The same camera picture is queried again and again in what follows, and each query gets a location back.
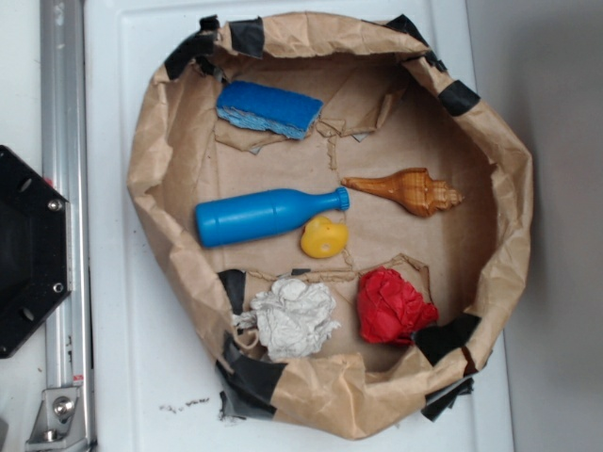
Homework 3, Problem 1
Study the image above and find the blue sponge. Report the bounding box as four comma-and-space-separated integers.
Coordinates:
216, 81, 323, 140

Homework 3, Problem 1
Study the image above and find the yellow rubber duck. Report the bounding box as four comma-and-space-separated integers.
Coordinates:
301, 216, 349, 259

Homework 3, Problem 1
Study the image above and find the brown paper bin liner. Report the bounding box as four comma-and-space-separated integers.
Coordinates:
127, 12, 533, 439

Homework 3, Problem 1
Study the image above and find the blue plastic bottle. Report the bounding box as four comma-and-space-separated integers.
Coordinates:
195, 186, 350, 248

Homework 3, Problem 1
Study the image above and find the crumpled white paper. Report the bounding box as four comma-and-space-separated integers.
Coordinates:
232, 278, 341, 362

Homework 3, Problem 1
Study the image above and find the brown conch shell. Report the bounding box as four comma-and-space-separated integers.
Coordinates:
341, 168, 464, 218

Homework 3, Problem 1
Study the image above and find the crumpled red paper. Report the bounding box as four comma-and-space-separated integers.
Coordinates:
356, 266, 439, 347

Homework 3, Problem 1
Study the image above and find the aluminium frame rail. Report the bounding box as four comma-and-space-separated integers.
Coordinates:
25, 0, 98, 452

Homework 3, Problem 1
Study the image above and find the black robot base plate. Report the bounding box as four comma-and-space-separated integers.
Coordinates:
1, 146, 71, 359

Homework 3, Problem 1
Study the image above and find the metal corner bracket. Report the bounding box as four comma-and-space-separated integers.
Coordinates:
24, 387, 89, 451

